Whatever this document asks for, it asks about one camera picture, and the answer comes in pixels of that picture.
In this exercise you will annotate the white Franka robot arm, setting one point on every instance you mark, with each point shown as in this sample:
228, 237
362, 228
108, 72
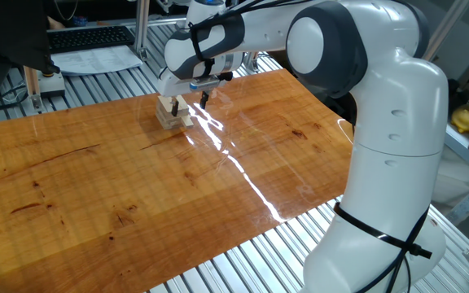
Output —
397, 122

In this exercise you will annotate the person in black clothing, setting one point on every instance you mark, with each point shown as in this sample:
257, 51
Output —
10, 32

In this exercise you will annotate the glossy wood-grain mat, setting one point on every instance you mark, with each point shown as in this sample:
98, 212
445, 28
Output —
137, 195

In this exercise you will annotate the aluminium profile post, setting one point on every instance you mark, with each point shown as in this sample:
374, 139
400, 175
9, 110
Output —
141, 24
446, 29

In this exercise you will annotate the wooden slat with metal bracket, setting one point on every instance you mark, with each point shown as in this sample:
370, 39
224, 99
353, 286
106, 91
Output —
32, 83

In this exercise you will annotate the white printed paper sheets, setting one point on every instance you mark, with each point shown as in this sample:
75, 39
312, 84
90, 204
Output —
96, 60

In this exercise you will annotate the yellow toy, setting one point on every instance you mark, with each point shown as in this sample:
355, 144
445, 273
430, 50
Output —
464, 119

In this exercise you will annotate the silver corner bracket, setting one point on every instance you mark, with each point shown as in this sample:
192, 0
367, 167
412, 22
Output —
252, 63

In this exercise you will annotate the small blue object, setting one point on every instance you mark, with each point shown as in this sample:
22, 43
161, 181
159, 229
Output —
80, 20

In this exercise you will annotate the white plastic bag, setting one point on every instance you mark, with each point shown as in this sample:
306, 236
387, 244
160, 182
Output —
450, 179

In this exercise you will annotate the silver metal clamp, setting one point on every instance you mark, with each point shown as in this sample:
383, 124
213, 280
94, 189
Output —
165, 5

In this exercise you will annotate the black bag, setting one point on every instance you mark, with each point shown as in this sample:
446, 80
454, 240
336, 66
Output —
454, 91

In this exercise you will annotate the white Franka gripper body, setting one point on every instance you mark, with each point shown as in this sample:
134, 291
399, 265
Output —
173, 87

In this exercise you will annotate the grey box with black knob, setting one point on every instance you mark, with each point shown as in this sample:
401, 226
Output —
53, 85

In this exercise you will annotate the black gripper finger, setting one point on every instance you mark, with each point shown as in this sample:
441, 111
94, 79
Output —
204, 99
174, 106

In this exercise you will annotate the black computer keyboard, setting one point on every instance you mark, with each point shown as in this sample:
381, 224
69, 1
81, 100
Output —
90, 38

